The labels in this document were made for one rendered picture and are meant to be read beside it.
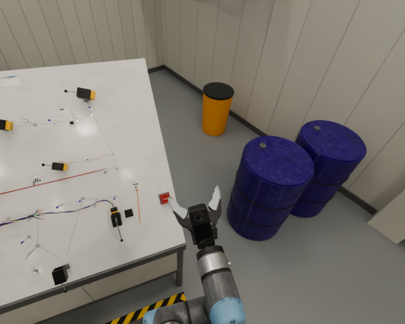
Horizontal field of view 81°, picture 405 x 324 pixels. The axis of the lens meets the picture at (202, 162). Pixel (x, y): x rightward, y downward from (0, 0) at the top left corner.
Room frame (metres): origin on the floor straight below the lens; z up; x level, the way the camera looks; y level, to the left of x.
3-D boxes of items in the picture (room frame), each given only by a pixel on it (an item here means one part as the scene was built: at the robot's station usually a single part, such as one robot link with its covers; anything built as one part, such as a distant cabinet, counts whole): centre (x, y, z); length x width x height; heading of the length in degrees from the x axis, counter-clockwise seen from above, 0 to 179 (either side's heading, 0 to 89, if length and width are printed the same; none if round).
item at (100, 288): (0.48, 0.34, 0.60); 0.55 x 0.03 x 0.39; 116
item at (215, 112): (2.73, -0.11, 0.31); 0.39 x 0.39 x 0.62
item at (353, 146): (1.51, -0.85, 0.44); 1.17 x 0.72 x 0.88; 135
